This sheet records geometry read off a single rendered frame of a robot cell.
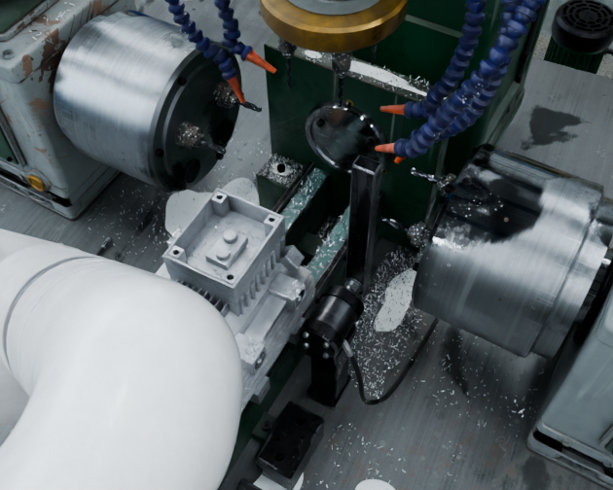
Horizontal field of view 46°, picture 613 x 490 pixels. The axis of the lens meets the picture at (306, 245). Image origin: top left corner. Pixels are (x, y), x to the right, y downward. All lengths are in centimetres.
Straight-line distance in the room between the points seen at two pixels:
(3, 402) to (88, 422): 30
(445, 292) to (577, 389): 20
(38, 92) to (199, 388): 94
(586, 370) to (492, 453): 26
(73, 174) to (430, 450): 76
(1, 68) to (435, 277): 69
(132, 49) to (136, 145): 14
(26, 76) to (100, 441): 93
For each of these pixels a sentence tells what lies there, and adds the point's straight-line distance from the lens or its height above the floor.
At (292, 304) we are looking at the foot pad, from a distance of 91.
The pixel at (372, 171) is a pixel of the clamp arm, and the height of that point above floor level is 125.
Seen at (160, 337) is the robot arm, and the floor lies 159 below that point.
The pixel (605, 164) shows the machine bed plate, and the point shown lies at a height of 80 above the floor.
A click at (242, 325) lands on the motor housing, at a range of 89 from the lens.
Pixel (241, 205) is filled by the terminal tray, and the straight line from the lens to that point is 91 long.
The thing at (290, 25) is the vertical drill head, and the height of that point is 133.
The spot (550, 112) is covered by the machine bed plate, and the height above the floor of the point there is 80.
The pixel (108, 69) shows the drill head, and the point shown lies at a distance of 111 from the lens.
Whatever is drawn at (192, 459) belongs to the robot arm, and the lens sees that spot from 29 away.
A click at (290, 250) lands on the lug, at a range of 92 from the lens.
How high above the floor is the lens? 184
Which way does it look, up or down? 54 degrees down
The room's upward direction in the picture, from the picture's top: 1 degrees counter-clockwise
